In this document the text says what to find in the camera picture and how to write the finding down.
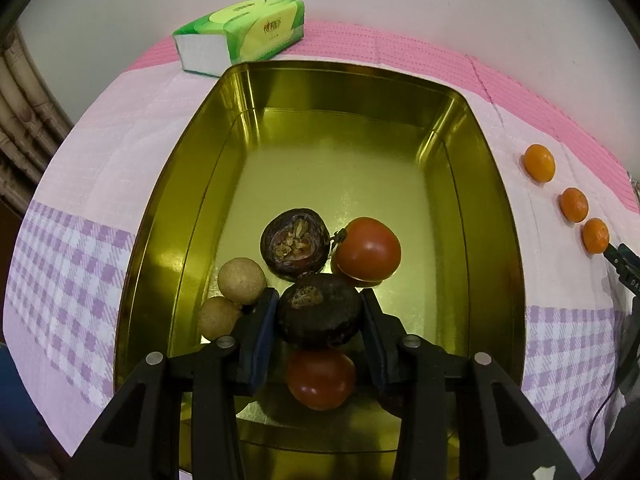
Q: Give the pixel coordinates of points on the gold and red tin box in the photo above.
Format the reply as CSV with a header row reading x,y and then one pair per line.
x,y
340,160

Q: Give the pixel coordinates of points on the red tomato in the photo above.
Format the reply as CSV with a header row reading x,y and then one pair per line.
x,y
367,250
320,380

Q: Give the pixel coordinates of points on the beige striped curtain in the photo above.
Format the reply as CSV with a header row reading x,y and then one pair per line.
x,y
25,125

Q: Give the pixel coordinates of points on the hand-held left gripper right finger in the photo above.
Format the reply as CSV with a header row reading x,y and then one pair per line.
x,y
374,345

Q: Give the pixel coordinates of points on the tan longan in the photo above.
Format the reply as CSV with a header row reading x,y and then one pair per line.
x,y
219,316
242,280

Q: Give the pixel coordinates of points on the dark purple mangosteen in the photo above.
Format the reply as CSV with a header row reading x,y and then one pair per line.
x,y
320,316
296,246

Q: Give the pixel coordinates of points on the green tissue pack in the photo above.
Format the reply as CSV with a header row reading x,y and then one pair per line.
x,y
245,30

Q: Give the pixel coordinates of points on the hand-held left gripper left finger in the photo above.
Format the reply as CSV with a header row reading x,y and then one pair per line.
x,y
261,340

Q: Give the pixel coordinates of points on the small orange mandarin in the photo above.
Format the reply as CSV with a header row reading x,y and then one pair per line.
x,y
595,235
540,162
573,205

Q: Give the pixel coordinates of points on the pink and purple checked cloth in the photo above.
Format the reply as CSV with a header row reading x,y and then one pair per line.
x,y
80,200

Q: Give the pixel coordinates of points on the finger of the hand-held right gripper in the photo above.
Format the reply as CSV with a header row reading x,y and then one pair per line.
x,y
624,258

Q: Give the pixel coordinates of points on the blue object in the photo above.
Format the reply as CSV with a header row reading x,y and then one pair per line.
x,y
17,410

